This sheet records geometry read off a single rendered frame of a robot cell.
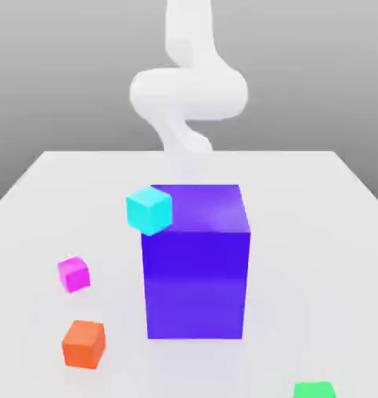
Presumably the small cyan cube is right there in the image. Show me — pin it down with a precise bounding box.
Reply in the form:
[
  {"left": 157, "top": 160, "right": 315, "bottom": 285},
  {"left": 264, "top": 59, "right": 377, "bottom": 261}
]
[{"left": 125, "top": 186, "right": 173, "bottom": 237}]

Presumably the small green cube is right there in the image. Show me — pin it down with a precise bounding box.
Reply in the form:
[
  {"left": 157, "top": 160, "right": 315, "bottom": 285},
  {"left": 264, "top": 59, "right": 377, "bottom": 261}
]
[{"left": 292, "top": 381, "right": 337, "bottom": 398}]

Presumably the small magenta cube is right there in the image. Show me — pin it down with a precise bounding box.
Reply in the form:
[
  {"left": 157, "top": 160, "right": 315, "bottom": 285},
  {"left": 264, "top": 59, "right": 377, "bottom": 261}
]
[{"left": 57, "top": 255, "right": 92, "bottom": 294}]

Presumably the small orange cube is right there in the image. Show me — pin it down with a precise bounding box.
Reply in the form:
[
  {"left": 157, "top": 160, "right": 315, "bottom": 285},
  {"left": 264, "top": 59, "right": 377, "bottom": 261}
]
[{"left": 61, "top": 319, "right": 107, "bottom": 371}]

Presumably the large purple box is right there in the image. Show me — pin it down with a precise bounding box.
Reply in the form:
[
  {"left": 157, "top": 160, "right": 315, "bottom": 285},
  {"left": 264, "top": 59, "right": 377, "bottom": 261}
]
[{"left": 141, "top": 183, "right": 251, "bottom": 340}]

